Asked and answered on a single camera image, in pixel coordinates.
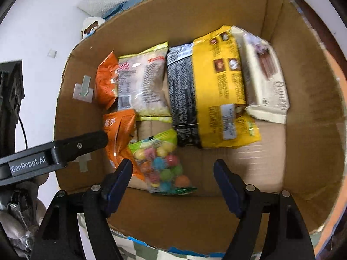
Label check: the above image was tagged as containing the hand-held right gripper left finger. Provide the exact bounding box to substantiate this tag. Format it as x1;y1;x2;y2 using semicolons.
34;158;133;260

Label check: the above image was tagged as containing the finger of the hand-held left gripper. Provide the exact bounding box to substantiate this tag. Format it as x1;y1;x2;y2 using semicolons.
53;131;109;168

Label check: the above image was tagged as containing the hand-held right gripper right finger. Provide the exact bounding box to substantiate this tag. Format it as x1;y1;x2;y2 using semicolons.
214;159;316;260

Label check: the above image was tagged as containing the orange snack packet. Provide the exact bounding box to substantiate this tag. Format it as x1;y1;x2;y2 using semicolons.
95;51;120;111
102;109;147;189

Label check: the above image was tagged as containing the colourful candy ball bag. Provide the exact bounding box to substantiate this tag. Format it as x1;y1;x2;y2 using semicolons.
127;128;198;195

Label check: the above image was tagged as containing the pale yellow-edged snack packet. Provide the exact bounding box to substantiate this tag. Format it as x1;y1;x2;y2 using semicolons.
117;42;172;121

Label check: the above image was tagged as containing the cardboard box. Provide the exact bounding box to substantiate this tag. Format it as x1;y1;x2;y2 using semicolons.
54;0;346;258

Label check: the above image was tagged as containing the large yellow snack packet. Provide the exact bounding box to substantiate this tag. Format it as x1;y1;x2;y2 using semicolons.
192;26;262;149

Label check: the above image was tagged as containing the black snack packet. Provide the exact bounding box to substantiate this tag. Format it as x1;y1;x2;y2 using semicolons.
166;43;204;149

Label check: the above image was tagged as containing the white chocolate stick packet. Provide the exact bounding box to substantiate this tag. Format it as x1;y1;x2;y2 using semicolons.
230;26;290;124

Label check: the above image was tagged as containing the green white checkered mat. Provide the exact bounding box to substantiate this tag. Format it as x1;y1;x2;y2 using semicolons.
77;51;347;260

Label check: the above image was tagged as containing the white bear print pillow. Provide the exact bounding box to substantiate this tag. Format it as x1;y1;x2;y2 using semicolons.
81;16;106;40

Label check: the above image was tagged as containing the black cable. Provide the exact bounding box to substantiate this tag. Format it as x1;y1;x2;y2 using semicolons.
18;115;29;151

